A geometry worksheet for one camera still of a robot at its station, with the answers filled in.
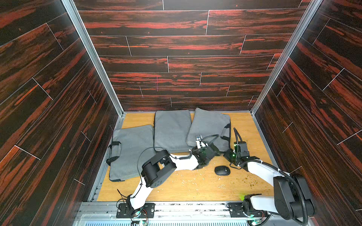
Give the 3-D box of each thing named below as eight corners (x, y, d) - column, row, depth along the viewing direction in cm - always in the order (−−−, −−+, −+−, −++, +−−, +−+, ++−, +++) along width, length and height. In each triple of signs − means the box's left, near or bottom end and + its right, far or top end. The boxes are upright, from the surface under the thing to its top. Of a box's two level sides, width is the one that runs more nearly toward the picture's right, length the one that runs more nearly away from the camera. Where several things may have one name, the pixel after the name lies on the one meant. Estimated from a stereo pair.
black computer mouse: (215, 175, 88) (216, 173, 86) (214, 168, 91) (215, 165, 89) (229, 175, 88) (230, 173, 86) (227, 168, 91) (229, 165, 89)
